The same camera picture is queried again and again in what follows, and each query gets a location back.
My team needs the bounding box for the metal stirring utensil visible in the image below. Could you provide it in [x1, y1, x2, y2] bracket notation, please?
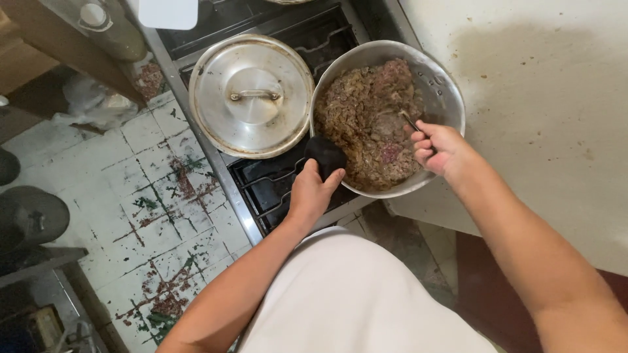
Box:
[398, 110, 437, 154]

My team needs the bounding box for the dark round stool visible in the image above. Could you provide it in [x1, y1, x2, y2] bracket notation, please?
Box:
[0, 185, 71, 256]

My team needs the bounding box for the steel gas stove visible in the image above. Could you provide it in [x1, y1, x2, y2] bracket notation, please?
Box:
[125, 0, 423, 247]

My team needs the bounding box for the large aluminium cooking pot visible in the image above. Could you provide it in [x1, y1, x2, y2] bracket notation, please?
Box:
[309, 40, 466, 199]

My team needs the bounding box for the black cloth pot holder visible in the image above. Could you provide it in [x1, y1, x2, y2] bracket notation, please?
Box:
[304, 136, 348, 182]

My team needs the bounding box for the metal shelf with clutter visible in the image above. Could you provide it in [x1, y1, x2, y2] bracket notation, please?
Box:
[0, 246, 110, 353]

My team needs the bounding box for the olive gas cylinder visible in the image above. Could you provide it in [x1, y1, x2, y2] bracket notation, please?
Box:
[38, 0, 148, 63]

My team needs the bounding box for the white plastic board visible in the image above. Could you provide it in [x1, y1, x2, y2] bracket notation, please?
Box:
[138, 0, 199, 31]

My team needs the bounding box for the person's left hand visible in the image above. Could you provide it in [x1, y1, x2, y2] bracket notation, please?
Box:
[287, 158, 346, 222]

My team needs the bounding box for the wooden cabinet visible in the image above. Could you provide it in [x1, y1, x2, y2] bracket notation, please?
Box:
[0, 0, 148, 144]

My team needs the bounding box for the ground meat mixture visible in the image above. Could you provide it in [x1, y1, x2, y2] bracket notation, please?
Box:
[314, 58, 426, 192]

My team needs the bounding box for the person's white shirt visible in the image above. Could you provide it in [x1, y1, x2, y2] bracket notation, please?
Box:
[235, 227, 498, 353]

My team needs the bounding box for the person's right hand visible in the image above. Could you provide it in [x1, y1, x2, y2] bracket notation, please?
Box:
[403, 120, 476, 178]

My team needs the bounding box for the clear plastic bag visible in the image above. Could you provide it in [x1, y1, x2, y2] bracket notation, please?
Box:
[51, 73, 139, 131]

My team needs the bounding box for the round aluminium pot lid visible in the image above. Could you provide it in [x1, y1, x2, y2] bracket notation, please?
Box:
[188, 33, 316, 160]

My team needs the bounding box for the dark red cabinet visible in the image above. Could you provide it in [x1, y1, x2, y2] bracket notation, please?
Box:
[454, 230, 628, 353]

